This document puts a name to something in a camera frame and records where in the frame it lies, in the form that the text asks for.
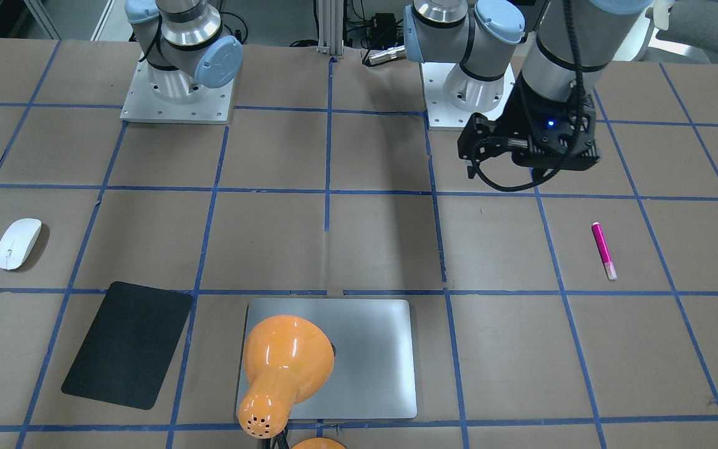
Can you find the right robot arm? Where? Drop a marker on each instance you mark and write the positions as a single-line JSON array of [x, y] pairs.
[[59, 101]]

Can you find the white computer mouse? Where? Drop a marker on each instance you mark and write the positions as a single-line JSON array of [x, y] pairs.
[[17, 242]]

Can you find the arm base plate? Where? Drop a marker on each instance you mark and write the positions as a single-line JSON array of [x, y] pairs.
[[451, 97], [172, 97]]

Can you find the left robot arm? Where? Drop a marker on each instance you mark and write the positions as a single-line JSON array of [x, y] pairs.
[[524, 70]]

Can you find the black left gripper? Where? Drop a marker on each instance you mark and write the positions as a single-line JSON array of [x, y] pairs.
[[516, 120]]

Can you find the aluminium frame post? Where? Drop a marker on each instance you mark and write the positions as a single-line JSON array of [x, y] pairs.
[[330, 22]]

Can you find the orange desk lamp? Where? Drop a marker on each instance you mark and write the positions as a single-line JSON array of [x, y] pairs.
[[286, 360]]

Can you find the pink marker pen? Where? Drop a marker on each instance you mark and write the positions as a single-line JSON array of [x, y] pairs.
[[604, 251]]

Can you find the silver apple laptop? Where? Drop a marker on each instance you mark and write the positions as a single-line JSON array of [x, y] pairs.
[[374, 373]]

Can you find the black mousepad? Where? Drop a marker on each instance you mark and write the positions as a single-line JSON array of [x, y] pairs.
[[129, 346]]

